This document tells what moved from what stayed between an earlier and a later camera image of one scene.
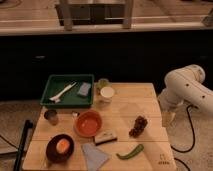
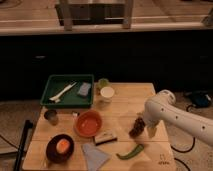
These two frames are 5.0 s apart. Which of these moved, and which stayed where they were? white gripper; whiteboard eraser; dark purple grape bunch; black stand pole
Moved: white gripper
Stayed: whiteboard eraser; black stand pole; dark purple grape bunch
